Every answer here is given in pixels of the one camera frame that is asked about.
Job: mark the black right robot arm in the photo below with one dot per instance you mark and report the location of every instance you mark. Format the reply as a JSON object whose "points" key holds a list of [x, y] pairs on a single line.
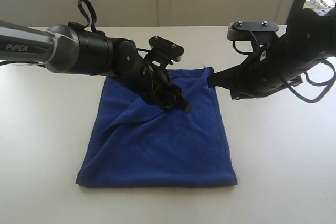
{"points": [[331, 32]]}

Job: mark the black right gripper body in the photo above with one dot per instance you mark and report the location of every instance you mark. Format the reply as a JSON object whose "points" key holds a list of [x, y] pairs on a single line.
{"points": [[280, 63]]}

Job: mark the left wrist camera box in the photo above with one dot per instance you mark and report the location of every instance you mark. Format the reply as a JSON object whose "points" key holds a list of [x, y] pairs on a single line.
{"points": [[165, 49]]}

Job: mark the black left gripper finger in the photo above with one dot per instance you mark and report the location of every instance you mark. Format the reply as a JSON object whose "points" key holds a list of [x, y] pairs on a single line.
{"points": [[182, 104]]}

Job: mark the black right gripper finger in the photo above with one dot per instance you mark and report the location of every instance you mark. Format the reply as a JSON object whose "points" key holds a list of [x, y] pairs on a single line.
{"points": [[231, 78]]}

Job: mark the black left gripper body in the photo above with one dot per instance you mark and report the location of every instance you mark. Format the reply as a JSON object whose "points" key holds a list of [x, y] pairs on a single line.
{"points": [[146, 76]]}

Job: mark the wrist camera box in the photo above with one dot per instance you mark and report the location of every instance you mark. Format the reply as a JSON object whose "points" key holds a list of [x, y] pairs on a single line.
{"points": [[259, 32], [165, 49]]}

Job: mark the blue towel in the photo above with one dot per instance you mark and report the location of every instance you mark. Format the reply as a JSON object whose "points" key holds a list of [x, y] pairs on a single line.
{"points": [[134, 144]]}

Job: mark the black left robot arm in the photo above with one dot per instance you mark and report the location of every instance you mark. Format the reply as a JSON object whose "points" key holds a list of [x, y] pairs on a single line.
{"points": [[71, 49]]}

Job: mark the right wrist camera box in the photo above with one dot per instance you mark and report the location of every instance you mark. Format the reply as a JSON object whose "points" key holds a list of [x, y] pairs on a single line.
{"points": [[259, 32]]}

